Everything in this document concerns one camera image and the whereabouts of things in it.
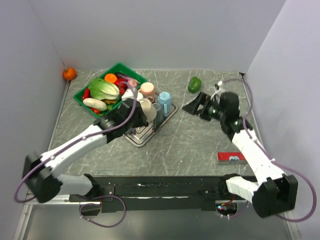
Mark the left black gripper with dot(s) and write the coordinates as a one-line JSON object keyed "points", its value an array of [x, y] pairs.
{"points": [[142, 121]]}

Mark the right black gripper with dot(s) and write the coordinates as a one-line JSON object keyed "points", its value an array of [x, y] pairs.
{"points": [[192, 107]]}

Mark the cream mug black handle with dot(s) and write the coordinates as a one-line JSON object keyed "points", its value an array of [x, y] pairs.
{"points": [[148, 112]]}

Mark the grey blue faceted mug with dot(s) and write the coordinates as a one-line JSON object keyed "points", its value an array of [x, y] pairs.
{"points": [[159, 118]]}

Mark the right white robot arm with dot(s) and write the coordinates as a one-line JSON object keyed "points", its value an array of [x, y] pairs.
{"points": [[274, 191]]}

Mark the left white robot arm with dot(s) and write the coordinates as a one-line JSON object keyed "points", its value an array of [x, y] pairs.
{"points": [[44, 173]]}

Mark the light blue faceted mug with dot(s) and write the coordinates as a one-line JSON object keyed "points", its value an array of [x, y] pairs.
{"points": [[165, 101]]}

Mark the pink mug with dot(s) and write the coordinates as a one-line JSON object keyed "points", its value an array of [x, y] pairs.
{"points": [[147, 89]]}

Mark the green bell pepper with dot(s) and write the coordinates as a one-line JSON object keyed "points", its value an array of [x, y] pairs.
{"points": [[194, 85]]}

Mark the toy pink onion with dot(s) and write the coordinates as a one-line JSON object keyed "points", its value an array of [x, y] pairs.
{"points": [[132, 83]]}

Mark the toy red pepper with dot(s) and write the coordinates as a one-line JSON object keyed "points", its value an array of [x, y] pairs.
{"points": [[121, 83]]}

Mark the toy white radish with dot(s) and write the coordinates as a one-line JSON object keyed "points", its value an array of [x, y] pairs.
{"points": [[95, 103]]}

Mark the toy purple eggplant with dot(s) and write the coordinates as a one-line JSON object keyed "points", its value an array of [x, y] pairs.
{"points": [[120, 75]]}

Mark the toy cabbage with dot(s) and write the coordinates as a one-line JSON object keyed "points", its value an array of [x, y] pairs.
{"points": [[103, 90]]}

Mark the toy orange carrot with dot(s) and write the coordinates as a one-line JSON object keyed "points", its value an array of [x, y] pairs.
{"points": [[110, 78]]}

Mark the green plastic basket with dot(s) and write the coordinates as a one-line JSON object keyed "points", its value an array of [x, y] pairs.
{"points": [[112, 104]]}

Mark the red box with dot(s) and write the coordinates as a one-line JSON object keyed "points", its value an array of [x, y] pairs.
{"points": [[231, 158]]}

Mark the toy red chili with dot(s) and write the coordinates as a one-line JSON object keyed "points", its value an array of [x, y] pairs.
{"points": [[86, 94]]}

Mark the small orange pumpkin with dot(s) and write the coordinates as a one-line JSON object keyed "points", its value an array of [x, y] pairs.
{"points": [[69, 74]]}

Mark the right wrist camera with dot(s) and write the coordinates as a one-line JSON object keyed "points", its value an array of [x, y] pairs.
{"points": [[218, 90]]}

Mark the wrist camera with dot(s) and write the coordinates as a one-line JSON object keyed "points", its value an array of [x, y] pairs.
{"points": [[129, 94], [218, 90]]}

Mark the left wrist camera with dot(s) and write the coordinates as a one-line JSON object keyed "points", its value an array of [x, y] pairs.
{"points": [[129, 94]]}

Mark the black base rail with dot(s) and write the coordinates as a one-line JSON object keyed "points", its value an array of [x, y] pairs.
{"points": [[147, 193]]}

